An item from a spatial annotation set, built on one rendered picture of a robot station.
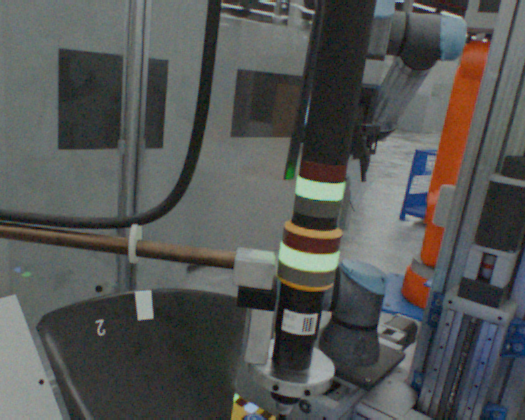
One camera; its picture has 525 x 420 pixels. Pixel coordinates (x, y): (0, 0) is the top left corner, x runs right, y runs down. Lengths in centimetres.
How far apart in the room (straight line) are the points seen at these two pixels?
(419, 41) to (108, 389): 79
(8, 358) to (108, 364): 21
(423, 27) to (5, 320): 83
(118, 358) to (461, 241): 99
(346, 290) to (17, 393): 81
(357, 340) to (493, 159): 51
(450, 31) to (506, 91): 31
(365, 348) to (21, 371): 86
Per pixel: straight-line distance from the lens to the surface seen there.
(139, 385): 55
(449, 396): 143
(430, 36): 106
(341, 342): 133
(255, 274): 39
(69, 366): 57
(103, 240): 42
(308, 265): 38
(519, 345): 140
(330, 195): 38
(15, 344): 75
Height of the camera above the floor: 168
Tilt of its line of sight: 18 degrees down
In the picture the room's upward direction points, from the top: 6 degrees clockwise
